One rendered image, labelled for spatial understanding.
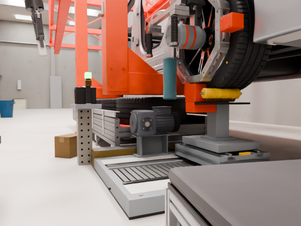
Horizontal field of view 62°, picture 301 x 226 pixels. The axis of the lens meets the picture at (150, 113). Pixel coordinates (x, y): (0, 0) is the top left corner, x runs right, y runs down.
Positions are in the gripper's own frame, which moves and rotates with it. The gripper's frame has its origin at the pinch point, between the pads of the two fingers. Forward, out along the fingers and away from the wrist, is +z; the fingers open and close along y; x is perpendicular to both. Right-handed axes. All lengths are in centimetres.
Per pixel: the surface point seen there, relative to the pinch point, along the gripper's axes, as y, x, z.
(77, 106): -45, 21, 29
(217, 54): 24, 80, 12
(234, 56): 29, 87, 14
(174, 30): 16, 61, -3
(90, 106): -44, 30, 30
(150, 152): -41, 68, 71
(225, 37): 27, 85, 4
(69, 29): -877, 239, -249
